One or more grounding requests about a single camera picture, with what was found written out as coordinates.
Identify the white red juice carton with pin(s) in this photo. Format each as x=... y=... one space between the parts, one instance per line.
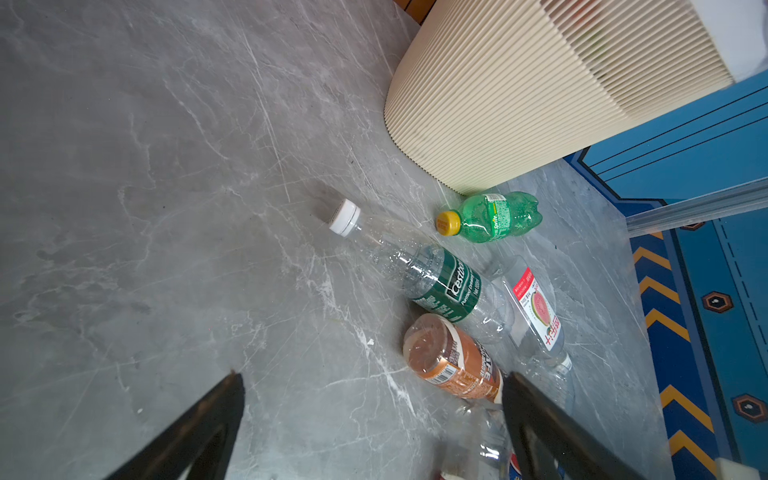
x=536 y=330

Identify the small green bottle yellow cap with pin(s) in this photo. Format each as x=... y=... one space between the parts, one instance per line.
x=489 y=217

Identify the cream slatted waste bin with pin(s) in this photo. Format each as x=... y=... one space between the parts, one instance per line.
x=490 y=90

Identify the pepsi bottle blue cap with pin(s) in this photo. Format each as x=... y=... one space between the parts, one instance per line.
x=514 y=471

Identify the brown label bottle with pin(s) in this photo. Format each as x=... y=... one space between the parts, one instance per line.
x=448 y=358

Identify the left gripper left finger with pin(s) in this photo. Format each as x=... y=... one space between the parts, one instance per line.
x=199 y=444

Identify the clear bottle dark green label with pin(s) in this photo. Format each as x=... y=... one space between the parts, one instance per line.
x=425 y=272

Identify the right aluminium frame post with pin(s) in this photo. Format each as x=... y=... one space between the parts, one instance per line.
x=731 y=201

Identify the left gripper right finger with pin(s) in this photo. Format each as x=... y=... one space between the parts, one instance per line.
x=545 y=438

